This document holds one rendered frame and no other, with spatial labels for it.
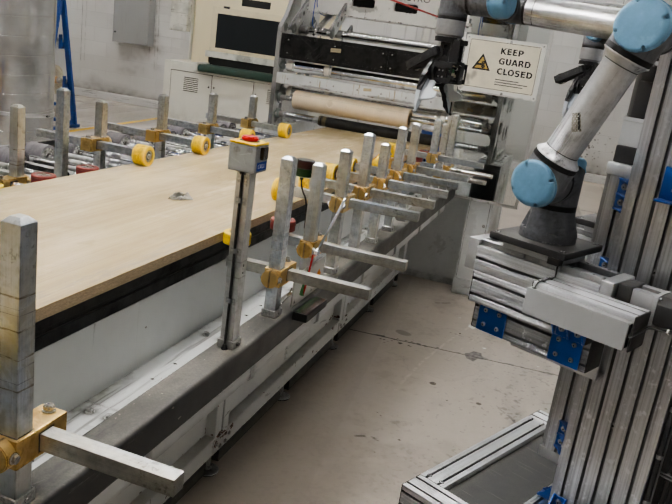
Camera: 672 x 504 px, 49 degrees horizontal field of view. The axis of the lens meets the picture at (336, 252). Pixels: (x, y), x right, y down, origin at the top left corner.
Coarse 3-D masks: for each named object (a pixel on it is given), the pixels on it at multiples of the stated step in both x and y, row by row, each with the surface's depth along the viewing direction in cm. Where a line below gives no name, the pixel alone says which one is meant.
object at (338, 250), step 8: (288, 240) 233; (296, 240) 232; (320, 248) 230; (328, 248) 229; (336, 248) 228; (344, 248) 228; (352, 248) 229; (344, 256) 228; (352, 256) 227; (360, 256) 226; (368, 256) 225; (376, 256) 225; (384, 256) 225; (376, 264) 225; (384, 264) 224; (392, 264) 223; (400, 264) 223
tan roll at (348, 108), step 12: (288, 96) 495; (300, 96) 488; (312, 96) 486; (324, 96) 484; (300, 108) 491; (312, 108) 487; (324, 108) 483; (336, 108) 480; (348, 108) 478; (360, 108) 475; (372, 108) 473; (384, 108) 472; (396, 108) 471; (372, 120) 476; (384, 120) 473; (396, 120) 469; (408, 120) 471; (420, 120) 469; (432, 120) 467
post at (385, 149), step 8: (384, 144) 289; (384, 152) 290; (384, 160) 290; (384, 168) 291; (376, 176) 293; (384, 176) 292; (376, 200) 295; (376, 216) 296; (376, 224) 297; (368, 232) 299; (376, 232) 299
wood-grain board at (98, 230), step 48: (288, 144) 393; (336, 144) 418; (0, 192) 220; (48, 192) 227; (96, 192) 236; (144, 192) 245; (192, 192) 254; (48, 240) 183; (96, 240) 188; (144, 240) 194; (192, 240) 200; (48, 288) 153; (96, 288) 159
